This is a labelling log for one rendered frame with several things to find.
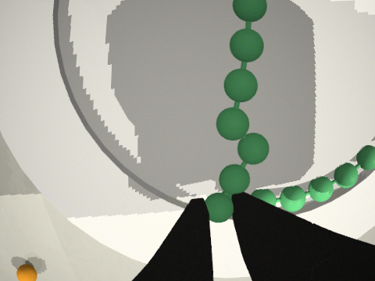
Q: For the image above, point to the white round board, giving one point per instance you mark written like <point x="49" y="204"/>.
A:
<point x="110" y="108"/>

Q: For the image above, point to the orange sphere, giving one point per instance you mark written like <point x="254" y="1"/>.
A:
<point x="26" y="273"/>

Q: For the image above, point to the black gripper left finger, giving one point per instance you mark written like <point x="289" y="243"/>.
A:
<point x="186" y="253"/>

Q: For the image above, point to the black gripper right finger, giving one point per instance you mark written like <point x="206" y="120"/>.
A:
<point x="279" y="246"/>

